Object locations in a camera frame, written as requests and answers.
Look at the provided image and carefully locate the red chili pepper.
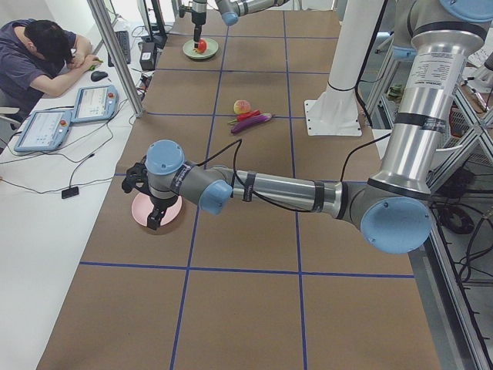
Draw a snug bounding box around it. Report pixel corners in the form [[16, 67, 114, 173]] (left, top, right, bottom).
[[228, 109, 261, 125]]

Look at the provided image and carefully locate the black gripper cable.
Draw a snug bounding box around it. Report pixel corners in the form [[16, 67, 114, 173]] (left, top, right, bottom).
[[192, 138, 317, 213]]

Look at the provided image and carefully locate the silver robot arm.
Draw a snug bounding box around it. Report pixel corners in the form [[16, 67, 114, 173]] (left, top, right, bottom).
[[144, 1, 492, 254], [189, 0, 287, 47]]

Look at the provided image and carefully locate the black power adapter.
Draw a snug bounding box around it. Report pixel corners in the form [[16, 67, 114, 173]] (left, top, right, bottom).
[[139, 42, 157, 71]]

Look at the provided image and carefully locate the far blue teach pendant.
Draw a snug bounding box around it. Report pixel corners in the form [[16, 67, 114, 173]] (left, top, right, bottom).
[[71, 85, 119, 124]]

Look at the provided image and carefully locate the aluminium frame post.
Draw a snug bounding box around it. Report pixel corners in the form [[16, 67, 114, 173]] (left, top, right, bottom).
[[87, 0, 144, 118]]

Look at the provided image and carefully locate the blue teach pendant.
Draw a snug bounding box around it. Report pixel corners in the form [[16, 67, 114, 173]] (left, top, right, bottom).
[[71, 85, 119, 124], [14, 109, 72, 153]]

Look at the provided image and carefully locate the purple eggplant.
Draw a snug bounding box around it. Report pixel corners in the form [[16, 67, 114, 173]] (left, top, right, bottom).
[[230, 113, 273, 134]]

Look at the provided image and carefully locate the green plate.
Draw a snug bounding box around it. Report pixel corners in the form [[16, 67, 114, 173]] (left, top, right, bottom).
[[182, 38, 219, 60]]

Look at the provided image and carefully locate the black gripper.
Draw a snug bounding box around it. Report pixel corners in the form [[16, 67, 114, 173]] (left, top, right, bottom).
[[146, 195, 178, 230], [192, 12, 206, 44]]

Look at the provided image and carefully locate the black keyboard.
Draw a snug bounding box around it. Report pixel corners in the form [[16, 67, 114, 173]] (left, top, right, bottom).
[[115, 30, 131, 65]]

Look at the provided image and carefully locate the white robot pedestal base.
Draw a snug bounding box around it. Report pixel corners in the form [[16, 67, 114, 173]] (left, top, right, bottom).
[[304, 0, 386, 136]]

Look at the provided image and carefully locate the black computer mouse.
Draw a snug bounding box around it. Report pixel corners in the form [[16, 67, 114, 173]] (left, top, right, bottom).
[[90, 71, 108, 82]]

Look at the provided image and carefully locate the near blue teach pendant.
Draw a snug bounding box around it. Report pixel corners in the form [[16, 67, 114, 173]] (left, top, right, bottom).
[[14, 109, 72, 153]]

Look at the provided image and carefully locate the pink plate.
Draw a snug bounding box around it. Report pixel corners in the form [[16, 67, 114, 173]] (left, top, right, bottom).
[[131, 193, 183, 227]]

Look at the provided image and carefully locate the yellow pink peach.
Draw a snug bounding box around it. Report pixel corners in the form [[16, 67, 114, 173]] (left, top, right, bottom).
[[233, 99, 251, 115]]

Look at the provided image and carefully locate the seated person in blue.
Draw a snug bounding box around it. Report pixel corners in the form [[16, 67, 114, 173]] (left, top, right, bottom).
[[1, 19, 101, 122]]

